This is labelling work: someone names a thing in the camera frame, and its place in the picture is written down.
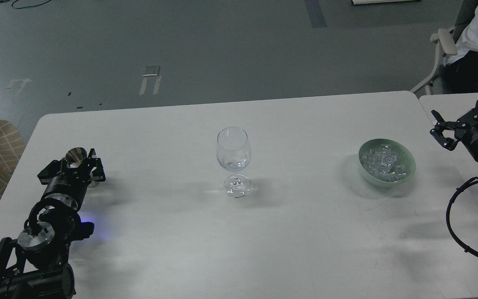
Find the steel cocktail jigger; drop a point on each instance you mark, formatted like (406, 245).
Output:
(75, 157)

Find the pale green ice bowl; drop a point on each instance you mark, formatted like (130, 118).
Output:
(385, 162)

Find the clear wine glass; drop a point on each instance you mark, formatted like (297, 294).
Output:
(233, 152)

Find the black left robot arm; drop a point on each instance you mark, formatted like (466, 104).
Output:
(36, 265)

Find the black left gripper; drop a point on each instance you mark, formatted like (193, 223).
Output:
(69, 186)

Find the grey office chair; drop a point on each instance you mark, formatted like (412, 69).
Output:
(444, 41)

